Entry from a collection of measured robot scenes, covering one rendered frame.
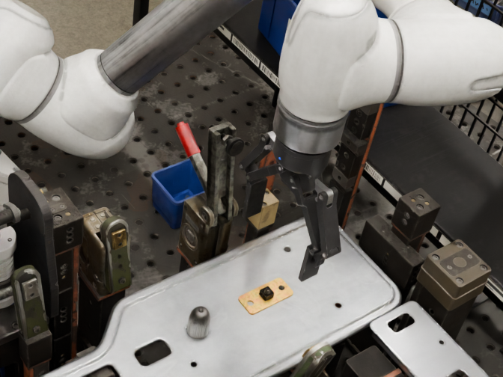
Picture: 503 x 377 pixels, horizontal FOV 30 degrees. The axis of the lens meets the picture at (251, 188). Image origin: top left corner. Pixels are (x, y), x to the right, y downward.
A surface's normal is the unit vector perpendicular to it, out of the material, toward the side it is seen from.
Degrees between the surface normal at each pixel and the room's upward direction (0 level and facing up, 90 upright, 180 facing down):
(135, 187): 0
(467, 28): 10
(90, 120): 90
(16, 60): 72
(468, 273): 0
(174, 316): 0
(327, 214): 63
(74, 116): 83
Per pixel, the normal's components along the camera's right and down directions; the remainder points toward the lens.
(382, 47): 0.48, -0.14
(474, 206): 0.15, -0.70
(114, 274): 0.60, 0.47
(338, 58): 0.11, 0.60
